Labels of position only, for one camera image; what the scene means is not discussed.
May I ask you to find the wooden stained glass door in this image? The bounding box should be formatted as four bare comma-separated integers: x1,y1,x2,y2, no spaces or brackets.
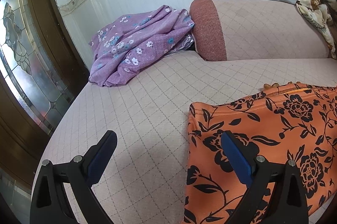
1,0,88,188

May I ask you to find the orange black floral garment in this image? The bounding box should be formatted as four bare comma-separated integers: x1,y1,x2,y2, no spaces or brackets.
183,83,336,223

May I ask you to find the pink quilted mattress cover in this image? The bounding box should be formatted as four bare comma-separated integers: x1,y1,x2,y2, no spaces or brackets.
42,51,336,223

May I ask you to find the pink bolster cushion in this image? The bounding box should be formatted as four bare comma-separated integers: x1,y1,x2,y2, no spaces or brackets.
190,0,330,61

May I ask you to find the purple floral cloth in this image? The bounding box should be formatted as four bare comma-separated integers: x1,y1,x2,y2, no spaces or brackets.
88,5,194,87

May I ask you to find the cream brown floral blanket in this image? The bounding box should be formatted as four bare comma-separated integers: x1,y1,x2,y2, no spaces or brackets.
295,0,336,59

